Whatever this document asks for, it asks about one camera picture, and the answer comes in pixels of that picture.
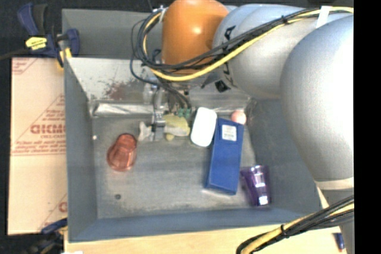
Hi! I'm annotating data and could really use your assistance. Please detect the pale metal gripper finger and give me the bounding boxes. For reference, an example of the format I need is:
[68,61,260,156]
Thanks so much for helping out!
[153,117,166,142]
[138,121,155,142]

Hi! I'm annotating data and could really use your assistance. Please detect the pale yellow soft toy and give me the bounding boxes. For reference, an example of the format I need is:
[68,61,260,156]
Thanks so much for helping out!
[163,114,191,142]

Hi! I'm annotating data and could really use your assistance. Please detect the red clear plastic cup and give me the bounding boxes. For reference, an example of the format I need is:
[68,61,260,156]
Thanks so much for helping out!
[106,133,138,172]

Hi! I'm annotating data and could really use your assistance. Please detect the white oval computer mouse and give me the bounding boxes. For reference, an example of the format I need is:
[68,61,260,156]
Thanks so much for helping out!
[190,106,218,148]

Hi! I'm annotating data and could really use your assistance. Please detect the grey metal bin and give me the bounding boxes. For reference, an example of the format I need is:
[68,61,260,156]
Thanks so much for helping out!
[61,8,331,243]

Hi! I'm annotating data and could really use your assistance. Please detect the blue box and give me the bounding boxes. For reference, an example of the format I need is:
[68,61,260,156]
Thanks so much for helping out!
[204,117,245,196]

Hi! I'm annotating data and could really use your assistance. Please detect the pink ball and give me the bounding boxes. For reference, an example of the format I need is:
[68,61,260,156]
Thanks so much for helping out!
[230,110,248,126]

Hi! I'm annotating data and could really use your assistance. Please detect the brown cardboard board red print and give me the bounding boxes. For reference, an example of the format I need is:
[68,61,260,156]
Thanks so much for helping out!
[7,57,68,236]

